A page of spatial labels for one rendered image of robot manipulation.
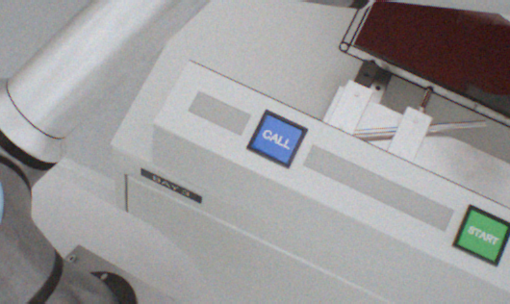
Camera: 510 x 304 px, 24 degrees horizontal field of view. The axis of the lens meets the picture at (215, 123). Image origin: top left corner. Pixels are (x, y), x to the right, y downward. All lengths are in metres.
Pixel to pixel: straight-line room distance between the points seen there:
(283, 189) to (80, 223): 0.27
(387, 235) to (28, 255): 0.43
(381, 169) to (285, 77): 0.25
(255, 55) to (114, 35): 0.44
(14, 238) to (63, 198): 0.36
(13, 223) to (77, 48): 0.19
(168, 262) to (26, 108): 0.35
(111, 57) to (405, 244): 0.42
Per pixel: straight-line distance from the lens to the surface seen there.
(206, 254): 1.78
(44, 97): 1.23
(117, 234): 1.50
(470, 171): 1.52
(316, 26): 1.63
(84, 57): 1.21
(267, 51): 1.61
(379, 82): 1.58
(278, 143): 1.40
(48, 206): 1.52
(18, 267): 1.18
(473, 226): 1.41
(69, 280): 1.23
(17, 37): 2.53
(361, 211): 1.39
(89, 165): 2.41
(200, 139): 1.40
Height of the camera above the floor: 2.26
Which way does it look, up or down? 68 degrees down
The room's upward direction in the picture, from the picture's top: 9 degrees clockwise
